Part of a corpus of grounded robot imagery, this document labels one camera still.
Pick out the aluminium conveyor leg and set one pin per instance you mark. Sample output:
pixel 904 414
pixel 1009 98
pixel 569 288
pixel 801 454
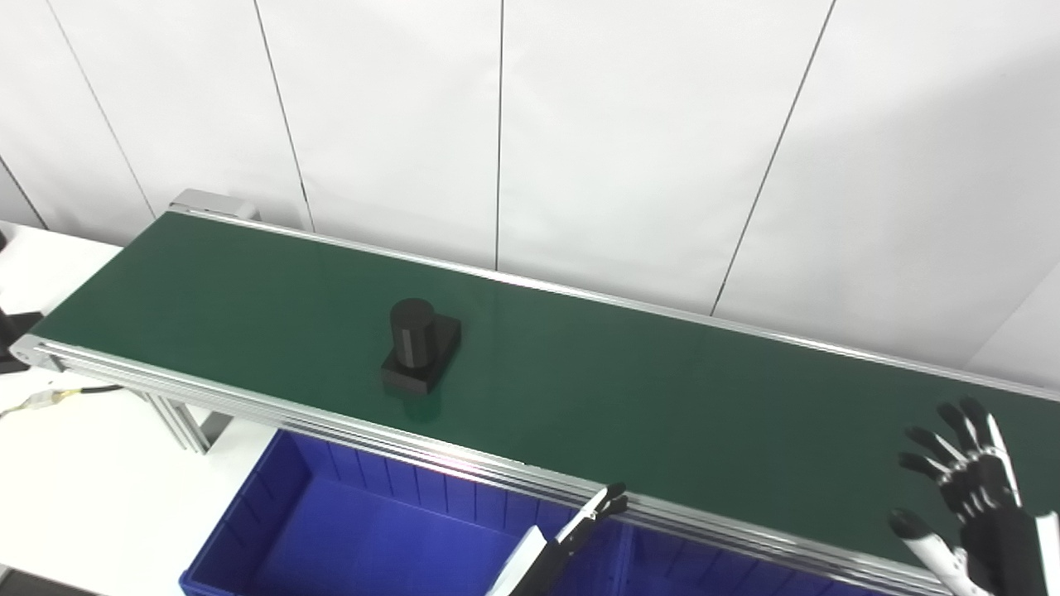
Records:
pixel 182 422

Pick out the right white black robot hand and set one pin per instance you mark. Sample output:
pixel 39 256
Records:
pixel 985 513

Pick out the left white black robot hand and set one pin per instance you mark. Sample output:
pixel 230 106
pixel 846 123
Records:
pixel 563 546

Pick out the black box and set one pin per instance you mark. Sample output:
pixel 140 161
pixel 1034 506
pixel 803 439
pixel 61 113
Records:
pixel 16 339

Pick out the green conveyor belt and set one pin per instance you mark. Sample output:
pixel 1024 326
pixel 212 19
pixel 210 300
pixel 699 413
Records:
pixel 662 414
pixel 331 418

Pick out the black cylinder block part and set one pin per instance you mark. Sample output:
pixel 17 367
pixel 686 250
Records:
pixel 418 348

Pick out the blue plastic bin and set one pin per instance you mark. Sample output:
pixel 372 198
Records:
pixel 373 538
pixel 704 571

